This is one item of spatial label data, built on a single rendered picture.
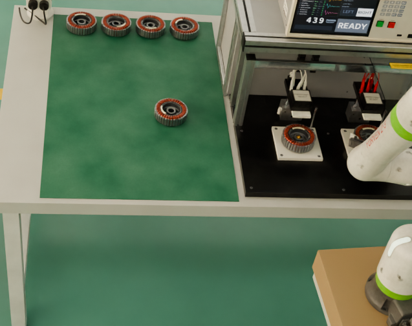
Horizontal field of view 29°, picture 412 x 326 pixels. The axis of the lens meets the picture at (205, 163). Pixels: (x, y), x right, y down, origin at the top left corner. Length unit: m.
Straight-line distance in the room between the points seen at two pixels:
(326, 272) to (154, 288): 1.06
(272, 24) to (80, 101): 0.70
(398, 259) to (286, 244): 1.36
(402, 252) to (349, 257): 0.29
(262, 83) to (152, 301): 0.95
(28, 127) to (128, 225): 0.86
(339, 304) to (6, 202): 1.01
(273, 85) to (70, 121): 0.72
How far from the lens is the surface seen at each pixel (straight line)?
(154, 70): 2.95
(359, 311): 2.26
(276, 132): 2.73
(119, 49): 3.03
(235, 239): 3.41
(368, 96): 2.76
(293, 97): 2.67
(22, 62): 2.96
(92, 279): 3.22
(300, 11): 2.54
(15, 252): 2.72
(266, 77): 2.84
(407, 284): 2.19
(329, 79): 2.89
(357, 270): 2.35
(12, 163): 2.59
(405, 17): 2.64
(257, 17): 2.64
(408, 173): 2.40
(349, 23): 2.60
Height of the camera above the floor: 2.59
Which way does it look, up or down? 45 degrees down
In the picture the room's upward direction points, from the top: 10 degrees clockwise
